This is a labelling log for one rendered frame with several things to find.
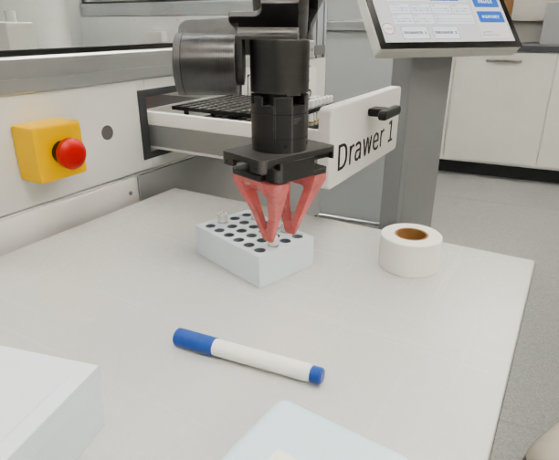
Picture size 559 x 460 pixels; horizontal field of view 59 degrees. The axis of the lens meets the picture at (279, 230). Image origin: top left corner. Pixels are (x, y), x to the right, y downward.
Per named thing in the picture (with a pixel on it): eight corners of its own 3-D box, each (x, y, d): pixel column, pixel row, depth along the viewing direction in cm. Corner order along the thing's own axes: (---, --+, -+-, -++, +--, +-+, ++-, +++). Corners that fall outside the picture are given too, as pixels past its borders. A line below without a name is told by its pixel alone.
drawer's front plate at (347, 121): (395, 148, 90) (401, 86, 86) (327, 191, 67) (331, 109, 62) (386, 147, 91) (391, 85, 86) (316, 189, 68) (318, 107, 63)
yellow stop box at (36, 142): (91, 172, 67) (83, 120, 65) (45, 186, 62) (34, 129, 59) (67, 167, 70) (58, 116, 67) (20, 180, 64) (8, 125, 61)
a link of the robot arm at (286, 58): (311, 26, 43) (309, 26, 49) (233, 26, 44) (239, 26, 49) (309, 107, 46) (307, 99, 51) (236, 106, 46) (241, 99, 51)
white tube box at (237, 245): (312, 265, 59) (313, 235, 58) (259, 288, 54) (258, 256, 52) (248, 235, 67) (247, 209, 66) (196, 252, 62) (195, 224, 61)
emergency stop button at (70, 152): (91, 166, 64) (87, 136, 63) (66, 173, 61) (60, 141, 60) (76, 163, 66) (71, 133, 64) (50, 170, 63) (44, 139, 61)
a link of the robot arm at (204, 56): (299, -46, 47) (297, 26, 55) (177, -46, 47) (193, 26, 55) (299, 51, 42) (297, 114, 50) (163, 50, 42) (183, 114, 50)
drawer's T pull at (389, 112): (401, 114, 76) (401, 105, 76) (384, 121, 71) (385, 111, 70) (378, 111, 78) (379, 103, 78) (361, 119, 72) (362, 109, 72)
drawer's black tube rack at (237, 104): (333, 138, 89) (335, 101, 87) (286, 160, 75) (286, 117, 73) (233, 126, 99) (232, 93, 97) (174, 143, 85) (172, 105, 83)
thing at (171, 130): (384, 141, 89) (386, 106, 86) (321, 175, 68) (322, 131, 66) (207, 120, 107) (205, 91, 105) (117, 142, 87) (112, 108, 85)
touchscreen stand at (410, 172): (492, 321, 184) (550, 26, 145) (386, 344, 171) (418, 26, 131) (416, 264, 228) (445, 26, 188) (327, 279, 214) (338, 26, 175)
